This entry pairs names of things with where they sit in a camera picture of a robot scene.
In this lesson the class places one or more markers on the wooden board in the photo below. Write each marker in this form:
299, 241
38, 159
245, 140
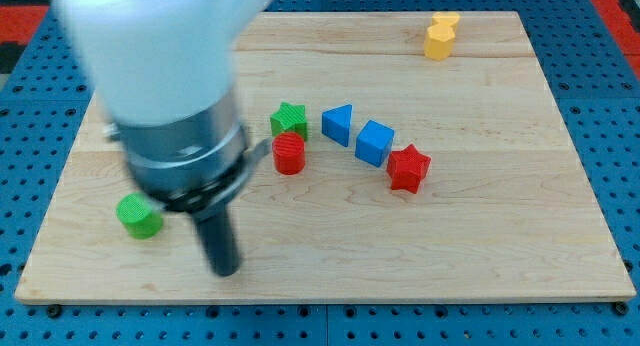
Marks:
506, 213

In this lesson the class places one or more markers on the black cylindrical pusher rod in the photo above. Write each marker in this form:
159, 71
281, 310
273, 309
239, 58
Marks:
216, 234

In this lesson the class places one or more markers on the blue triangle block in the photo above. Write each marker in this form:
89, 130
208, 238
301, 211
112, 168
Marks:
336, 124

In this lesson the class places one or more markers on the red cylinder block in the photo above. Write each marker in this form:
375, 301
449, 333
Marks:
288, 151

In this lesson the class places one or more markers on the green star block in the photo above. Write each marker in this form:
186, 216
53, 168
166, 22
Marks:
289, 118

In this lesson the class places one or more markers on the green cylinder block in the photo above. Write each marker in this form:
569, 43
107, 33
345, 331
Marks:
137, 215

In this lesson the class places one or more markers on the blue cube block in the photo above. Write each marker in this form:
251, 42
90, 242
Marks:
374, 142

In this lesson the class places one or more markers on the red star block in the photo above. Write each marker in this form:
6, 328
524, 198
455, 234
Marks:
407, 168

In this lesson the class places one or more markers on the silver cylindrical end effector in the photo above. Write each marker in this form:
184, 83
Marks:
186, 148

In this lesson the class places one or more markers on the yellow hexagon block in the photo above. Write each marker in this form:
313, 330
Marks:
439, 42

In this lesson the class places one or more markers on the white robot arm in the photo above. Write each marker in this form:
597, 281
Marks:
164, 71

